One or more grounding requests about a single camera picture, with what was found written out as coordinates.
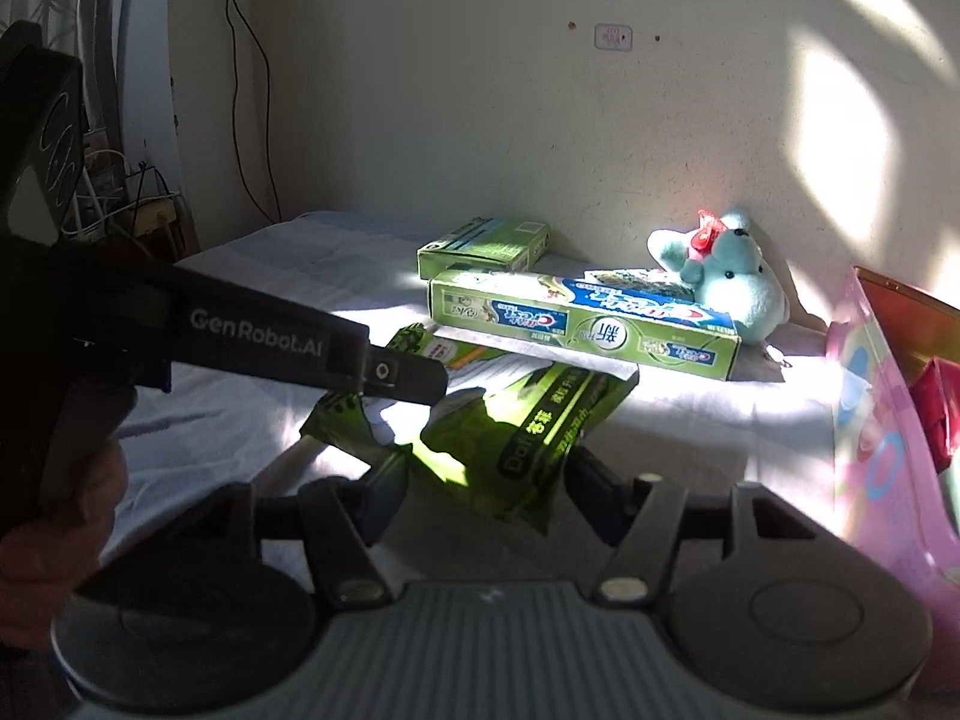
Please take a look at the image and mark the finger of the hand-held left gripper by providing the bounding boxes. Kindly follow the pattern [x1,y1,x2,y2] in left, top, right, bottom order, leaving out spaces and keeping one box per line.
[361,328,449,404]

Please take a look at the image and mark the pink tin box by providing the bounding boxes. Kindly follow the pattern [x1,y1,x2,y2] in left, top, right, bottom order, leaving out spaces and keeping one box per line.
[825,265,960,695]

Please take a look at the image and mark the flat patterned packet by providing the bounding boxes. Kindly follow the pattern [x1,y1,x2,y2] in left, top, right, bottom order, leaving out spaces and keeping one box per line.
[584,267,695,296]

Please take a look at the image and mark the long green toothpaste box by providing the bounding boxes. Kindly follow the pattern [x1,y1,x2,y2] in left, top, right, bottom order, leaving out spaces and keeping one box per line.
[428,267,743,383]

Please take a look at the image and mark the red packet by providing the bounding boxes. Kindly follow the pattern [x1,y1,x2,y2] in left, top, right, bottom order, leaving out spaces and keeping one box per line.
[910,356,960,475]

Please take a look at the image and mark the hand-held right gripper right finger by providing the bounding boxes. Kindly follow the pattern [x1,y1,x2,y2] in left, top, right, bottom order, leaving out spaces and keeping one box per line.
[566,456,818,605]

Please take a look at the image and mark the teal plush toy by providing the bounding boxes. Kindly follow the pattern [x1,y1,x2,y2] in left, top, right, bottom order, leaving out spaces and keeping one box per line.
[648,208,790,347]

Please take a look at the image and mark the green plastic bag pack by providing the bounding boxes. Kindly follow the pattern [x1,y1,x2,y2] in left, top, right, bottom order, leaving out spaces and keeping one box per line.
[300,362,640,539]

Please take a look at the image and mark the green packet with orange label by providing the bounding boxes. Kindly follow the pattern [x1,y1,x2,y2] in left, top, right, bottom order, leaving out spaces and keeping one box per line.
[385,322,512,374]

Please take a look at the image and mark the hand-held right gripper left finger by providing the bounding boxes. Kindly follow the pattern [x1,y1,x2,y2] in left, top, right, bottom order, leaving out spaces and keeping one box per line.
[202,450,412,610]

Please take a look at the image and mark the person's left hand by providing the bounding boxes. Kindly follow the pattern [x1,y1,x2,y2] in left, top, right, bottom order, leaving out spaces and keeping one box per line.
[0,441,127,650]

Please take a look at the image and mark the grey striped curtain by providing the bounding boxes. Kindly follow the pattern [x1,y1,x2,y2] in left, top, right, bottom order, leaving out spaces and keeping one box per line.
[45,0,175,137]

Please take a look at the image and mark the white bedsheet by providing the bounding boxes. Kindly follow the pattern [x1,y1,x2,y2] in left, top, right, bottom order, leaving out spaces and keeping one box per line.
[101,210,850,578]

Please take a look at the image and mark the tangle of cables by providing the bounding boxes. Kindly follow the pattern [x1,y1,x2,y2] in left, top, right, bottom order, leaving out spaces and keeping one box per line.
[64,142,192,248]

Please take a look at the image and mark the small green box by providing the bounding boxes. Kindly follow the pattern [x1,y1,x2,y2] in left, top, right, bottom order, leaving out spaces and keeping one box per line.
[417,217,553,279]

